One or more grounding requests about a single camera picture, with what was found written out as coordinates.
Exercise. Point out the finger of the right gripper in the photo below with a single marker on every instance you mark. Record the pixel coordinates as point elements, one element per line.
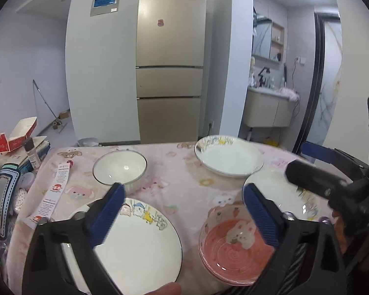
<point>316,180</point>
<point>329,155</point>

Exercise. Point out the bathroom mirror cabinet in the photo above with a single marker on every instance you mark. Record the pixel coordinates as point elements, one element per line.
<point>268,39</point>

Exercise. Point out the pink cartoon tablecloth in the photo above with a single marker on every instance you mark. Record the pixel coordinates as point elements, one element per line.
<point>175,182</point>

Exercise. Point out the pink strawberry bowl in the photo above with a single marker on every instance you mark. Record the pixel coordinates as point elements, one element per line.
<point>231,247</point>

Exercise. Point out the white ribbed bowl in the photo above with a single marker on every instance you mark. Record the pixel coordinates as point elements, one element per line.
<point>123,166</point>

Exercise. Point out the red white cardboard box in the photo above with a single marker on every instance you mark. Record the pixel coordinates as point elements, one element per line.
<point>20,133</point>

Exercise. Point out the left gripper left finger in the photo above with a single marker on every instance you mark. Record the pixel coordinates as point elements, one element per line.
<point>46,270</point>

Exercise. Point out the left hand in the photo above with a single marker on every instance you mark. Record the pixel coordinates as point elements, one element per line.
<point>171,288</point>

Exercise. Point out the small spice bottle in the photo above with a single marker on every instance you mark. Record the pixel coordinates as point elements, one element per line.
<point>30,150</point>

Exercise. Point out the beige bathroom vanity cabinet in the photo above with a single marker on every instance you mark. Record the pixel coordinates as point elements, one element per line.
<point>266,108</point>

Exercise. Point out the metal folding stand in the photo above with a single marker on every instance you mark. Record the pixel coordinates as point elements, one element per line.
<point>57,123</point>

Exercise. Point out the white paper leaflet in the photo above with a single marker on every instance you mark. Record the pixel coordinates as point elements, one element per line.
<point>52,196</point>

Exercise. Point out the white cartoon plate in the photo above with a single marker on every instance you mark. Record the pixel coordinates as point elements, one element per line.
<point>142,251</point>
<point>229,156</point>
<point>274,186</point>

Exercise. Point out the gold refrigerator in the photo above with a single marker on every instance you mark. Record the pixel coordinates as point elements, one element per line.
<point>169,69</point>

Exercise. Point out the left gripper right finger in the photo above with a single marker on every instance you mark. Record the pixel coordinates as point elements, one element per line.
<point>307,258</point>

